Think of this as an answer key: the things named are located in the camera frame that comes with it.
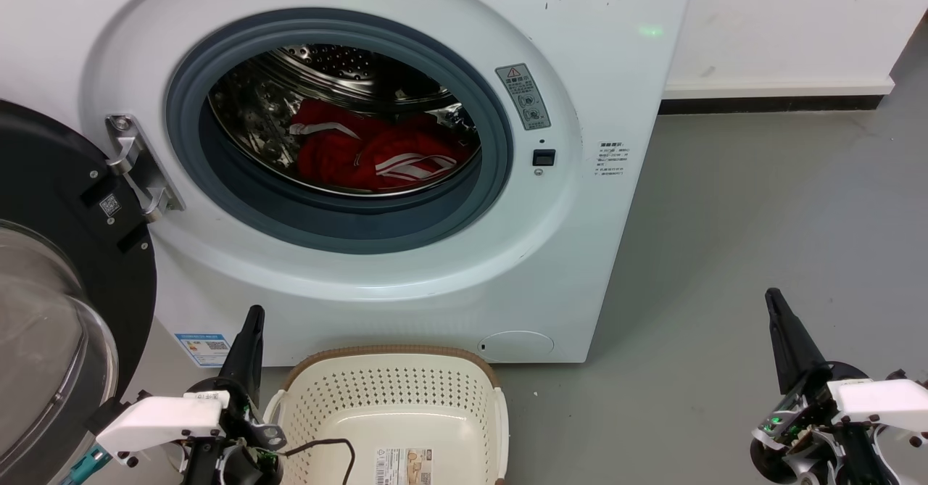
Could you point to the white text label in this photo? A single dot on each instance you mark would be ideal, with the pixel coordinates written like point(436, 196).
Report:
point(611, 159)

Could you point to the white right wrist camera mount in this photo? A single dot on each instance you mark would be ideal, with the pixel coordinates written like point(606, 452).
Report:
point(881, 401)

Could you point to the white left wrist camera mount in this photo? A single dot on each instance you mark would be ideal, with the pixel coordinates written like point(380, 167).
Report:
point(163, 421)

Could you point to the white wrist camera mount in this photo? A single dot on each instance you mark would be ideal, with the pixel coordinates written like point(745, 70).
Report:
point(881, 401)
point(163, 421)

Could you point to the teal left camera connector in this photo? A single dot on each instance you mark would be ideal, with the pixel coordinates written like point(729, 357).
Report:
point(87, 465)

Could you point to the washing machine door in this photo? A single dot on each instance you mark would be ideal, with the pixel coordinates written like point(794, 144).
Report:
point(72, 202)

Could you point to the round drain filter cover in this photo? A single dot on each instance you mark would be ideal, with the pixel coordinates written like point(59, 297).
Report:
point(516, 345)

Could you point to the red jersey with white stripes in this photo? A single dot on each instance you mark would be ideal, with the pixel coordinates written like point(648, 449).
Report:
point(341, 159)

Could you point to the metal door hinge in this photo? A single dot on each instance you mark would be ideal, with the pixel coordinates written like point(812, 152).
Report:
point(138, 166)

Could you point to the white front-load washing machine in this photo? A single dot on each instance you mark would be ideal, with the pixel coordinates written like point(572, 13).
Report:
point(580, 253)

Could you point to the blue energy label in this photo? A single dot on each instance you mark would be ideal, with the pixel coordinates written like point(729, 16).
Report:
point(206, 349)

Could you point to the grey rubber door gasket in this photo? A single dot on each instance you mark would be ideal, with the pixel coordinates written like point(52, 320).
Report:
point(348, 220)

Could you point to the steel washing machine drum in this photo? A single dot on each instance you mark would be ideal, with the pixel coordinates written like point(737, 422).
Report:
point(268, 101)

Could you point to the grey warning sticker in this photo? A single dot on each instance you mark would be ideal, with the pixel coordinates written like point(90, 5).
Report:
point(523, 97)

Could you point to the small QR code sticker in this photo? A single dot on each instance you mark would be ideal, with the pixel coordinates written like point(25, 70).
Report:
point(110, 204)

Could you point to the white baseboard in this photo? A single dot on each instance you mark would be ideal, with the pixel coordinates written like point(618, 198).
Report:
point(776, 88)

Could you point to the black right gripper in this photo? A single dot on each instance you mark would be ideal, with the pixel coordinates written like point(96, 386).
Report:
point(805, 405)

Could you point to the printed paper instruction label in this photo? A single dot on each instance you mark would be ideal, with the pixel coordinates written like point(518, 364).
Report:
point(402, 467)

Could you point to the cream plastic laundry basket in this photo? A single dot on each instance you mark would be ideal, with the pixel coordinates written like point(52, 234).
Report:
point(391, 405)

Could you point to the black door latch socket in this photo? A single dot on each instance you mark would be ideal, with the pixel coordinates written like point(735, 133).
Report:
point(544, 157)

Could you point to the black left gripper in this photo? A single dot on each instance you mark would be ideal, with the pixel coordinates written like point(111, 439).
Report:
point(243, 427)

